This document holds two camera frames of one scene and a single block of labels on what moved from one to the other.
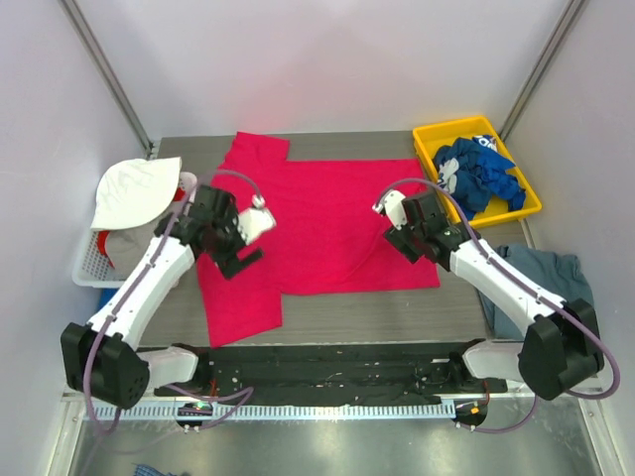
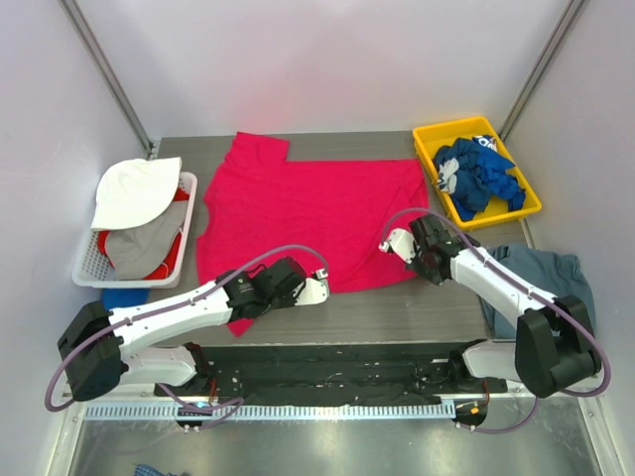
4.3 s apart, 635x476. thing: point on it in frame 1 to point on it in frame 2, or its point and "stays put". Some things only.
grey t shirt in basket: [126, 246] stays put
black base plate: [336, 373] stays put
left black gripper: [230, 258] to [298, 286]
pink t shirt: [328, 236] stays put
